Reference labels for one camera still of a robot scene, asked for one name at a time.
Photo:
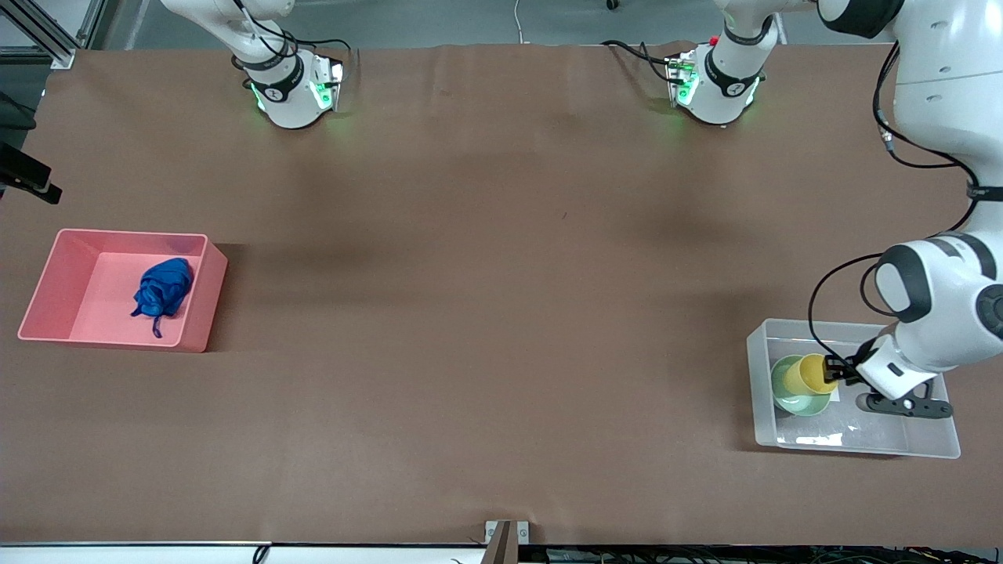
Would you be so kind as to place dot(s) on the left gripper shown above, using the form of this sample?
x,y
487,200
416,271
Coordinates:
x,y
847,372

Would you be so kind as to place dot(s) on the yellow plastic cup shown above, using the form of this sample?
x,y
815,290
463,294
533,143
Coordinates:
x,y
803,374

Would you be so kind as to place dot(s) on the mint green bowl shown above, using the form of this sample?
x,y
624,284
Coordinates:
x,y
795,406

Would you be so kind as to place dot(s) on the blue cloth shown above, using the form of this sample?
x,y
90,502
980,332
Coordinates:
x,y
164,286

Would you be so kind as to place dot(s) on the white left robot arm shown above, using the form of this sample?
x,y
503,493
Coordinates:
x,y
940,78

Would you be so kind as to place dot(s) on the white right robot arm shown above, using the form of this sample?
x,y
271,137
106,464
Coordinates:
x,y
290,102

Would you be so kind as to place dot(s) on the translucent white plastic box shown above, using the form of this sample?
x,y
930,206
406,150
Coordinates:
x,y
862,439

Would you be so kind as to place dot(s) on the pink plastic box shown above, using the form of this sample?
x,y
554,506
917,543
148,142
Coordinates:
x,y
55,298

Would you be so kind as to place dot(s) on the metal table clamp bracket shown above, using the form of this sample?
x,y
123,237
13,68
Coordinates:
x,y
501,542

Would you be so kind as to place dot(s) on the black mounting bracket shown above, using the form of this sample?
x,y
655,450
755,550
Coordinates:
x,y
27,178

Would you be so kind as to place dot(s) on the aluminium extrusion frame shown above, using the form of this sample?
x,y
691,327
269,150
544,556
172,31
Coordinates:
x,y
47,43

